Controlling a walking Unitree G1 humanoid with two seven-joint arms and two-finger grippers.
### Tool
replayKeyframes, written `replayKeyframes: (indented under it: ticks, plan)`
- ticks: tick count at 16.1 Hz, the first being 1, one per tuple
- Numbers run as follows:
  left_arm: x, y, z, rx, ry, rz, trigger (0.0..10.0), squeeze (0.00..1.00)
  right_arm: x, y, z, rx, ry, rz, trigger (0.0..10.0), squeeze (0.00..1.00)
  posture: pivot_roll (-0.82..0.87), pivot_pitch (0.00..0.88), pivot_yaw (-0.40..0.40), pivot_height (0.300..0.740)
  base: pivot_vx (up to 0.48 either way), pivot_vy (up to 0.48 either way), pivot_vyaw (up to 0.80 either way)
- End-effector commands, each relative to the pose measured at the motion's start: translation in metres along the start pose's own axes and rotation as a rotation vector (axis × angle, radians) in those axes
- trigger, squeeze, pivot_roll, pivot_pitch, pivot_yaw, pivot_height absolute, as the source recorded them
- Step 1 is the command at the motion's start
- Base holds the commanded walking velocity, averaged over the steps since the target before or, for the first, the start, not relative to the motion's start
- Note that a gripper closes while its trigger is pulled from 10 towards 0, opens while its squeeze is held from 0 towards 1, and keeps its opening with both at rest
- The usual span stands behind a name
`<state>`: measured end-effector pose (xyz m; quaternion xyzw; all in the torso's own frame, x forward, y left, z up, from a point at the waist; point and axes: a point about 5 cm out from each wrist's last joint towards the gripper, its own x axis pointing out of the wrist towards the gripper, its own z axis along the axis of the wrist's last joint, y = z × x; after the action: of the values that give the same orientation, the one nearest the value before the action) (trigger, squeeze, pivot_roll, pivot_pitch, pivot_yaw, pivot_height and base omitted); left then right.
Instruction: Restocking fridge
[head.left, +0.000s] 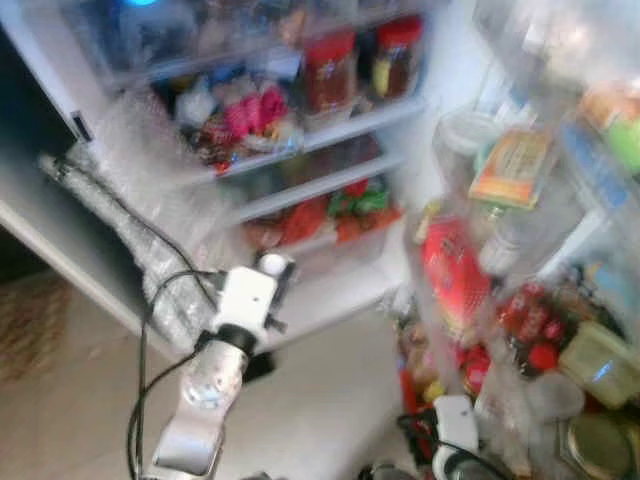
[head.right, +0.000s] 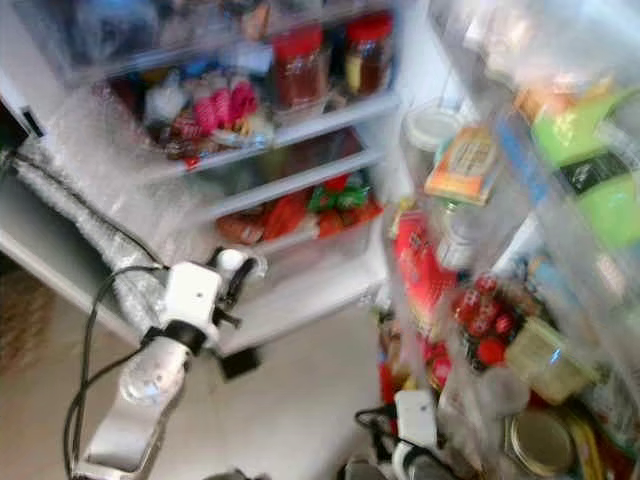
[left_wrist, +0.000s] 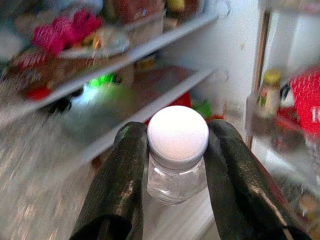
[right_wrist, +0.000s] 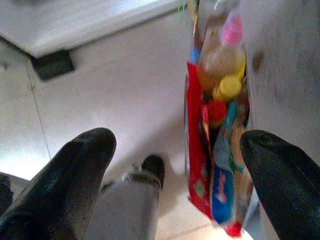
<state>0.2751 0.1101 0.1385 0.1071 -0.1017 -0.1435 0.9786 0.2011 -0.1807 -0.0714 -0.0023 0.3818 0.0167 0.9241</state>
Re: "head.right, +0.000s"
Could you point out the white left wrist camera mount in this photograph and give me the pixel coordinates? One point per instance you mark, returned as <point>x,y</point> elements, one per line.
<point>192,297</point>

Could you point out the green plastic bottle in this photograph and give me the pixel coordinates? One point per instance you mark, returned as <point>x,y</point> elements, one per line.
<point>590,170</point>

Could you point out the red and green vegetable bag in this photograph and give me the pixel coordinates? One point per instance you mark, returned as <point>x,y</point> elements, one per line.
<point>300,205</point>

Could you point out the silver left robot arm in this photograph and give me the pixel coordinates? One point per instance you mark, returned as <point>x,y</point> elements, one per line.
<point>150,385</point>

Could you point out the dark jar with red lid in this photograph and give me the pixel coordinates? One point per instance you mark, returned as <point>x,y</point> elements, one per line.
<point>298,70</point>
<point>370,55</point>

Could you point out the red snack pack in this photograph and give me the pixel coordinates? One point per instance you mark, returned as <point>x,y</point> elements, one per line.
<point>420,265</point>

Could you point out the yellow green plastic container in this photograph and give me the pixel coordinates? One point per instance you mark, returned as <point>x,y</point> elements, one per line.
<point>550,360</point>

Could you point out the bubble wrap roll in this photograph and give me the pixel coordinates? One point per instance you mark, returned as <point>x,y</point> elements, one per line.
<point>100,225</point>

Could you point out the black glass fridge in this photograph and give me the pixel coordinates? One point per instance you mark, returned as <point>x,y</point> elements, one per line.
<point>320,125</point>

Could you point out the patterned floor mat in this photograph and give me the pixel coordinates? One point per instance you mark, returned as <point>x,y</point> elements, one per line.
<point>10,305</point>

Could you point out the orange yellow carton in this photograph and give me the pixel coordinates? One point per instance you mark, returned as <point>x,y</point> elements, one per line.
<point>462,165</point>

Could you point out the pink food package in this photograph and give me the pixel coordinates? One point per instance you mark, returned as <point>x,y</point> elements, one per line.
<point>220,105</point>

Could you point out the red soda can pack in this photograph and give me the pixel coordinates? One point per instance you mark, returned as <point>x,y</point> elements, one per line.
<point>485,315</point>

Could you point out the jar with white lid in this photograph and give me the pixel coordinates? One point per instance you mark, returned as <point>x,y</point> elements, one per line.
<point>432,125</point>

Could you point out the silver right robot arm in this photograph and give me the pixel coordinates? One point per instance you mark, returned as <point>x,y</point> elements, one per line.
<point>420,466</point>

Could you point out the round metal tin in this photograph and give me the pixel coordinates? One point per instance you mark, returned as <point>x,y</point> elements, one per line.
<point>540,442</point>

